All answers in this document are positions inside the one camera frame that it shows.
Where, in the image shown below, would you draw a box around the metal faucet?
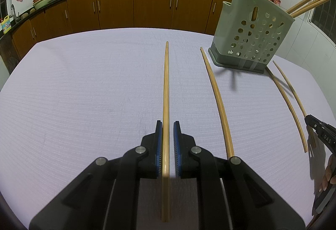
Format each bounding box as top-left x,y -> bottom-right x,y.
10,4 -> 20,22

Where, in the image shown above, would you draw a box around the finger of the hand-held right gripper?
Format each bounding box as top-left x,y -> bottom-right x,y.
304,114 -> 326,138

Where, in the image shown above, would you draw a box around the wooden base cabinets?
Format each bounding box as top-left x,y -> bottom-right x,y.
10,0 -> 234,60

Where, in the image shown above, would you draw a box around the large barred window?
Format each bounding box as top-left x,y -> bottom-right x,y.
307,0 -> 336,45

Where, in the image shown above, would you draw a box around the green basin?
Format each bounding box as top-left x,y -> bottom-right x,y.
33,0 -> 54,9

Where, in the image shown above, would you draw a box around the yellow detergent bottle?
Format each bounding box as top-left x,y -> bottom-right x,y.
1,15 -> 12,34

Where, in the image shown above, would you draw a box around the light purple tablecloth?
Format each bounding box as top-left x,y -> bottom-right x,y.
0,27 -> 336,230

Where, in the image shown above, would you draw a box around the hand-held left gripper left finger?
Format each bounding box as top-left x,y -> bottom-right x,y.
29,120 -> 163,230

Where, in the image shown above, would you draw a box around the green perforated utensil holder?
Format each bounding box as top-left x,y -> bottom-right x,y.
208,0 -> 296,73

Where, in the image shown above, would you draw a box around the person's right hand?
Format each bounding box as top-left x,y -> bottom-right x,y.
318,153 -> 336,192

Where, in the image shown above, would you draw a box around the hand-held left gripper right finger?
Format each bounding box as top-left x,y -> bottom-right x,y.
173,120 -> 306,230

